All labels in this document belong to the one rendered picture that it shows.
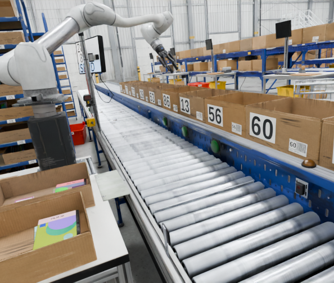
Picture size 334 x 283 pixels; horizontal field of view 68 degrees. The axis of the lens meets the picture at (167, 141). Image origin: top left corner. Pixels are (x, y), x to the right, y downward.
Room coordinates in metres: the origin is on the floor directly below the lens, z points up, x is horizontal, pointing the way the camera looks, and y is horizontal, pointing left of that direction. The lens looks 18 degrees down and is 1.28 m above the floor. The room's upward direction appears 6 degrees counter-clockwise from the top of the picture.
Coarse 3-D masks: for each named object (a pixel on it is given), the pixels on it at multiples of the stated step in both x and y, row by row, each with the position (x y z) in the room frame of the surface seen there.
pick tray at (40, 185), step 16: (16, 176) 1.06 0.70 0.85; (32, 176) 1.08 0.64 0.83; (48, 176) 1.10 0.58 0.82; (64, 176) 1.12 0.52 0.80; (80, 176) 1.15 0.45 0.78; (0, 192) 1.00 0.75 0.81; (16, 192) 1.05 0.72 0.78; (32, 192) 1.07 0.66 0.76; (48, 192) 1.05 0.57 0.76; (64, 192) 0.87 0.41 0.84; (0, 208) 0.79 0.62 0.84
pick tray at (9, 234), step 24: (0, 216) 0.75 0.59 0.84; (24, 216) 0.78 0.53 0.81; (48, 216) 0.80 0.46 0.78; (0, 240) 0.72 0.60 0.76; (24, 240) 0.71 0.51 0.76; (72, 240) 0.58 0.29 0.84; (0, 264) 0.51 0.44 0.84; (24, 264) 0.53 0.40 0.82; (48, 264) 0.55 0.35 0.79; (72, 264) 0.57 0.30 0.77
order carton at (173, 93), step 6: (162, 90) 2.23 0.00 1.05; (168, 90) 2.29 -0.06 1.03; (174, 90) 2.31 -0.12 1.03; (180, 90) 2.33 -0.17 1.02; (186, 90) 2.35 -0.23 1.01; (192, 90) 2.31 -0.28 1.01; (162, 96) 2.24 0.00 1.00; (174, 96) 1.97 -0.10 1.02; (162, 102) 2.26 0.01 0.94; (174, 102) 1.98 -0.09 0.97; (168, 108) 2.12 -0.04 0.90
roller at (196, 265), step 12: (300, 216) 0.70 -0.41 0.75; (312, 216) 0.70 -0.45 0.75; (276, 228) 0.65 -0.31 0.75; (288, 228) 0.66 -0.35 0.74; (300, 228) 0.66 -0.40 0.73; (240, 240) 0.62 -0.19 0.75; (252, 240) 0.61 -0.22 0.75; (264, 240) 0.62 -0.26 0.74; (276, 240) 0.63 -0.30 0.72; (204, 252) 0.59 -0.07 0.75; (216, 252) 0.58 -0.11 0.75; (228, 252) 0.58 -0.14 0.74; (240, 252) 0.59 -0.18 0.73; (252, 252) 0.60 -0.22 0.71; (192, 264) 0.55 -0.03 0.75; (204, 264) 0.55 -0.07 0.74; (216, 264) 0.56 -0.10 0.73; (192, 276) 0.53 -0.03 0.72
